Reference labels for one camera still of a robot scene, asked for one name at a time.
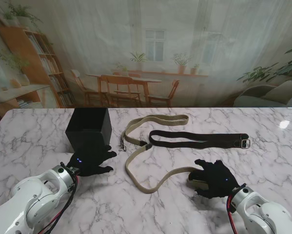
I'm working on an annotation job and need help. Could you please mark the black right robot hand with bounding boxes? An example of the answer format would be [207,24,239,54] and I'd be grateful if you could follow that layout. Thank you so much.
[188,158,240,199]

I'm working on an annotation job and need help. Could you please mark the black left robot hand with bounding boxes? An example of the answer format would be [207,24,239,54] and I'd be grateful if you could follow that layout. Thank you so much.
[67,145,117,178]

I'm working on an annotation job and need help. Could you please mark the beige woven belt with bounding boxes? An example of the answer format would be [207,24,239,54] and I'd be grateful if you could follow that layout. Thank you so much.
[125,143,207,195]
[118,114,190,152]

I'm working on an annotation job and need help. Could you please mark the black belt storage box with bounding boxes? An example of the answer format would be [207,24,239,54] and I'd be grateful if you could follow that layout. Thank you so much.
[64,108,113,154]

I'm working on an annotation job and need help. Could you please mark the black belt with silver buckle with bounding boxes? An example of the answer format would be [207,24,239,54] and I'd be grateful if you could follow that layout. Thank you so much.
[148,130,252,149]

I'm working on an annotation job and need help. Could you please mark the printed room scene backdrop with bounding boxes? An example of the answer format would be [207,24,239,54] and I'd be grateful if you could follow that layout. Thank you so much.
[0,0,292,109]

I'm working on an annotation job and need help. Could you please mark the right arm red black cables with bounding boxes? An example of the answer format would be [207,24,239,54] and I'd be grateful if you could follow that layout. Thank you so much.
[226,195,239,234]

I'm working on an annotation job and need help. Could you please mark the arm red black cables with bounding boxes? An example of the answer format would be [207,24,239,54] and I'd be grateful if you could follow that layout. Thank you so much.
[35,175,79,234]
[226,195,239,234]

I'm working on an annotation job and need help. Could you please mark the left arm red black cables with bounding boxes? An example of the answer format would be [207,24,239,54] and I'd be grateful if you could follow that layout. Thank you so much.
[35,175,79,234]

